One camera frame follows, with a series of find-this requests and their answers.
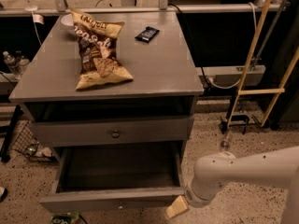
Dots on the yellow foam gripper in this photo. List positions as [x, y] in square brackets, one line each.
[192, 196]

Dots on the grey drawer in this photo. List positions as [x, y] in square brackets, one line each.
[98, 132]
[110, 177]

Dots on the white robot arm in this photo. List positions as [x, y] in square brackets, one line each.
[211, 173]

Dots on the grey wooden drawer cabinet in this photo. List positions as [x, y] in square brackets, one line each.
[165, 83]

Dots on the grey top drawer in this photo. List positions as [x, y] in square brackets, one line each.
[98, 132]

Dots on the plastic bottle on floor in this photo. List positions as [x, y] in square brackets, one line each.
[225, 142]

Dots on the green can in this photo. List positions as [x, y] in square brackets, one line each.
[66, 218]

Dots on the yellow brown chip bag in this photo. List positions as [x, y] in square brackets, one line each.
[97, 42]

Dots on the black metal stand leg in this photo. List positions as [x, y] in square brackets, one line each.
[8, 131]

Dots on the clear plastic water bottle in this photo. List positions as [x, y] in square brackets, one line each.
[12, 64]

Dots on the metal railing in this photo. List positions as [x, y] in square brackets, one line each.
[140, 6]

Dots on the yellow wooden ladder frame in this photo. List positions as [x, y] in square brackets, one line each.
[275, 92]

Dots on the wire basket with items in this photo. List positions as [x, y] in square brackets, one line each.
[25, 143]

